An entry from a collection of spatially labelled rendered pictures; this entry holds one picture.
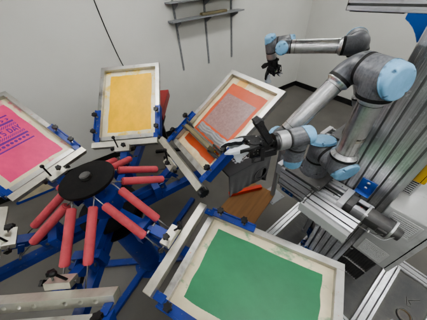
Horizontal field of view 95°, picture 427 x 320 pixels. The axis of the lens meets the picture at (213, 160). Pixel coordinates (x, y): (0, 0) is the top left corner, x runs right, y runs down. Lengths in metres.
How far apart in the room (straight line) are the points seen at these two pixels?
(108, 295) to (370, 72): 1.33
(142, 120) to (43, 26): 1.58
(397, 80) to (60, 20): 2.99
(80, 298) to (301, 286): 1.03
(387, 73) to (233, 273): 1.08
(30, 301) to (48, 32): 2.59
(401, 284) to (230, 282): 1.57
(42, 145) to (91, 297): 1.38
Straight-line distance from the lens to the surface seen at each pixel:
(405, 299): 2.37
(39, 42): 3.14
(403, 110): 1.14
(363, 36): 1.44
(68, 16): 3.10
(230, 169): 1.64
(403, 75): 0.88
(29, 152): 2.14
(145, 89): 2.14
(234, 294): 1.21
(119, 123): 2.05
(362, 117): 0.94
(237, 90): 1.67
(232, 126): 1.46
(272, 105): 1.39
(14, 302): 1.36
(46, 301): 1.27
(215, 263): 1.25
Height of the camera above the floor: 2.13
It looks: 43 degrees down
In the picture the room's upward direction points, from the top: 6 degrees counter-clockwise
